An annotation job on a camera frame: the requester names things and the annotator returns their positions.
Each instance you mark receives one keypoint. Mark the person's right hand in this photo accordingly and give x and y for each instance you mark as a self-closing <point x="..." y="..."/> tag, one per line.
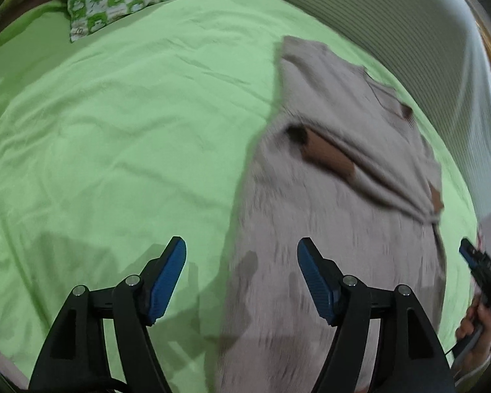
<point x="468" y="321"/>

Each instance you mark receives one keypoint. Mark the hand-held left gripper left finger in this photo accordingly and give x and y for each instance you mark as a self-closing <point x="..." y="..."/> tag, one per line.
<point x="170" y="272"/>

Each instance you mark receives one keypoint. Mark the beige knit sweater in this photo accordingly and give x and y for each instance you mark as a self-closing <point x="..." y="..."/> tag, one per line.
<point x="343" y="221"/>

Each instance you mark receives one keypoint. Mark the striped bolster pillow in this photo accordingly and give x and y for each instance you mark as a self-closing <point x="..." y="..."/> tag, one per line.
<point x="392" y="32"/>

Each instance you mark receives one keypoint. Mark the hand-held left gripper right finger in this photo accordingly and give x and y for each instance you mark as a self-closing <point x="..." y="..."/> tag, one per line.
<point x="315" y="278"/>

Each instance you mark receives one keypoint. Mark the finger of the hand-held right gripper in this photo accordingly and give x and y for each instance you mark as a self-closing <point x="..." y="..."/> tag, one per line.
<point x="472" y="256"/>

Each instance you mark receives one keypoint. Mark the green bed sheet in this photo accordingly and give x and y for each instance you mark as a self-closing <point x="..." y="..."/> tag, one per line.
<point x="118" y="139"/>

